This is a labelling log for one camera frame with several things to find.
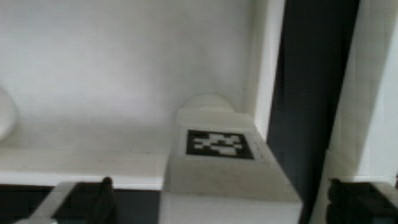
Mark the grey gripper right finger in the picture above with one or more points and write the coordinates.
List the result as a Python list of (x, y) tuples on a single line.
[(359, 206)]

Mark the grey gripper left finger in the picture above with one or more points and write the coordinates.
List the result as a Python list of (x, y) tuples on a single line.
[(78, 201)]

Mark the white table leg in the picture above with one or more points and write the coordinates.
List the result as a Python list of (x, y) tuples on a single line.
[(226, 187)]

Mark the white square tabletop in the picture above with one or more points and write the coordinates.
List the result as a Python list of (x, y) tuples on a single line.
[(107, 60)]

